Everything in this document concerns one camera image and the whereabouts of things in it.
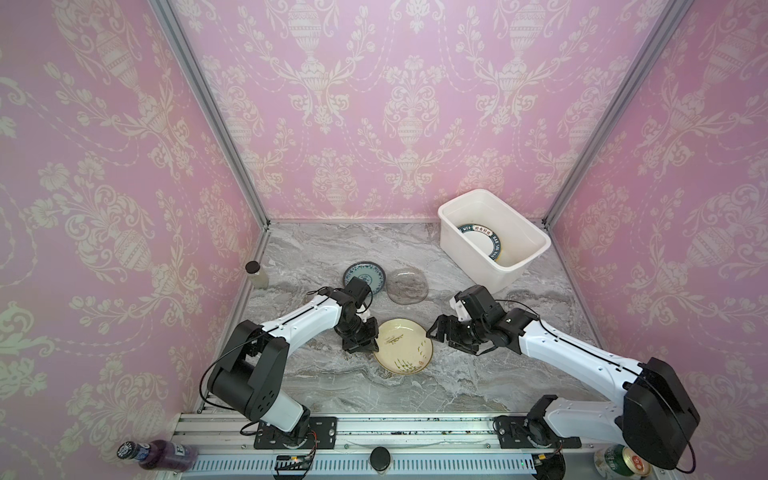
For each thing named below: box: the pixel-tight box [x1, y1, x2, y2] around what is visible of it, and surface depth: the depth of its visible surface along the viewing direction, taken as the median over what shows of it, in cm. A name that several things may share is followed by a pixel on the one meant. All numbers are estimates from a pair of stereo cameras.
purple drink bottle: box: [117, 440, 199, 471], surface depth 61 cm
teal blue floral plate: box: [343, 261, 386, 295], surface depth 107 cm
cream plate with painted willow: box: [374, 318, 434, 375], surface depth 87 cm
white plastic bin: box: [438, 189, 551, 295], surface depth 107 cm
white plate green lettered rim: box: [458, 224, 501, 261], surface depth 114 cm
